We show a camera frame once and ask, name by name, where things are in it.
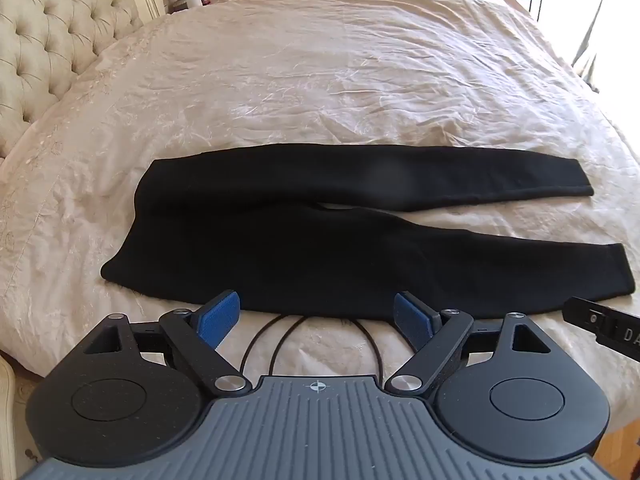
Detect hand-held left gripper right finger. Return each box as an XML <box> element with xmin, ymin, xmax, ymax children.
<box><xmin>385</xmin><ymin>291</ymin><xmax>558</xmax><ymax>395</ymax></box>

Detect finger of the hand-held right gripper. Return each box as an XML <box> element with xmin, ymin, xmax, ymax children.
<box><xmin>562</xmin><ymin>296</ymin><xmax>608</xmax><ymax>345</ymax></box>

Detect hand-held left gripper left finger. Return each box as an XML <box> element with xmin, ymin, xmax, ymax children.
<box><xmin>82</xmin><ymin>288</ymin><xmax>253</xmax><ymax>397</ymax></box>

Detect black pants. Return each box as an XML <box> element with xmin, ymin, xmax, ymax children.
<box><xmin>100</xmin><ymin>143</ymin><xmax>636</xmax><ymax>322</ymax></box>

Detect cream embroidered bedspread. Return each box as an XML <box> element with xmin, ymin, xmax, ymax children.
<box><xmin>0</xmin><ymin>0</ymin><xmax>640</xmax><ymax>401</ymax></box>

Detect cream tufted headboard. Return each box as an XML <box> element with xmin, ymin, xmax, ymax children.
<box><xmin>0</xmin><ymin>0</ymin><xmax>167</xmax><ymax>161</ymax></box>

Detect black cable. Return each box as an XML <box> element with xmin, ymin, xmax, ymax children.
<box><xmin>239</xmin><ymin>314</ymin><xmax>386</xmax><ymax>386</ymax></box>
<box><xmin>271</xmin><ymin>316</ymin><xmax>321</xmax><ymax>377</ymax></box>

